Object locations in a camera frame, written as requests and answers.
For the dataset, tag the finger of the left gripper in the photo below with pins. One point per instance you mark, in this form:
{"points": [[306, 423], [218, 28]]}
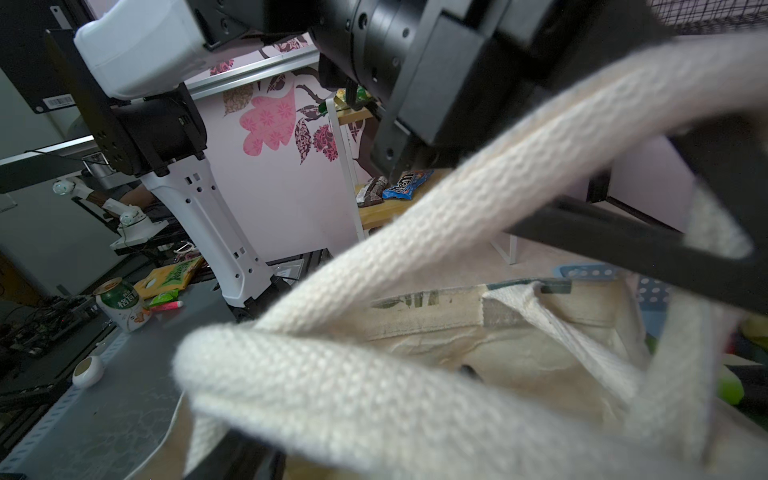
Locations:
{"points": [[659, 253], [729, 161]]}

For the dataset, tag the cream canvas grocery tote bag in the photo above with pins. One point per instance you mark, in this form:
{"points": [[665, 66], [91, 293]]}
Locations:
{"points": [[478, 383]]}

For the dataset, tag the dark chocolate bar packet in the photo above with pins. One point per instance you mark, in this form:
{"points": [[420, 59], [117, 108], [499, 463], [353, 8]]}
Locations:
{"points": [[371, 193]]}

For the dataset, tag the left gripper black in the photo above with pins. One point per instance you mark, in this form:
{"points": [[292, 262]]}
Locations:
{"points": [[449, 76]]}

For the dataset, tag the black wire wall basket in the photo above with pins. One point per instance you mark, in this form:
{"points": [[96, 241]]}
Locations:
{"points": [[708, 17]]}

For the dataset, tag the blue snack packet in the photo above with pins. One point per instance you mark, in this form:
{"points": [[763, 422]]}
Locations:
{"points": [[408, 183]]}

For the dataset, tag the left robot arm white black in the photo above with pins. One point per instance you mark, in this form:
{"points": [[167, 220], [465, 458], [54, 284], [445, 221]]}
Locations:
{"points": [[127, 71]]}

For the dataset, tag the yellow green snack packet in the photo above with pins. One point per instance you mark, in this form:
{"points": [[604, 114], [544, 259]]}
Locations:
{"points": [[168, 278]]}

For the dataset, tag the green drink can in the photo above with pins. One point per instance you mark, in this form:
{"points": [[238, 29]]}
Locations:
{"points": [[123, 305]]}

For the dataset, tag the blue plastic basket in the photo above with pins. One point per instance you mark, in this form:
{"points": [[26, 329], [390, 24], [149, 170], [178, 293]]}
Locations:
{"points": [[649, 297]]}

